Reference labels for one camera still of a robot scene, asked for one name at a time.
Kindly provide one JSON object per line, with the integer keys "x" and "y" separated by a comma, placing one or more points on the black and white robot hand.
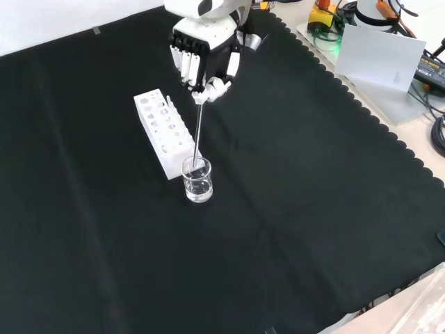
{"x": 208, "y": 35}

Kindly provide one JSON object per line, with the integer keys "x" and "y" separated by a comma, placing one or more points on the clear glass rod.
{"x": 198, "y": 132}

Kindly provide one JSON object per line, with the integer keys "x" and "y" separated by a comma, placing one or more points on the white test tube rack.
{"x": 174, "y": 167}

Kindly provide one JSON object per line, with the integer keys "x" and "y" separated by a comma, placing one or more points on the small clear glass beaker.
{"x": 198, "y": 189}

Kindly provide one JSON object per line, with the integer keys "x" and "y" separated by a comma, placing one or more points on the yellow stop button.
{"x": 320, "y": 17}

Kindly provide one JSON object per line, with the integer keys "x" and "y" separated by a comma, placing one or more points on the pale board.
{"x": 375, "y": 55}

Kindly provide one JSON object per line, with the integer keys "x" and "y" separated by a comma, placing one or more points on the black bench cloth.
{"x": 104, "y": 226}

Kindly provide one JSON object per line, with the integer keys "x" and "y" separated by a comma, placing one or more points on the black power adapter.
{"x": 429, "y": 69}

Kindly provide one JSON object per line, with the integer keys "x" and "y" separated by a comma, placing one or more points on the grey base plate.
{"x": 393, "y": 108}

